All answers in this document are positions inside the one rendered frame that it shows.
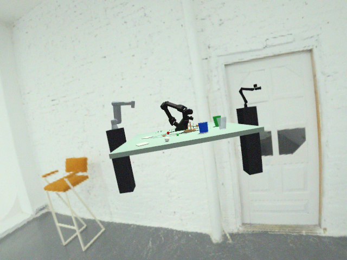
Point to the blue cup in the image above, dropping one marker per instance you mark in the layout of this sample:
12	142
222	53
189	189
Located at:
203	126

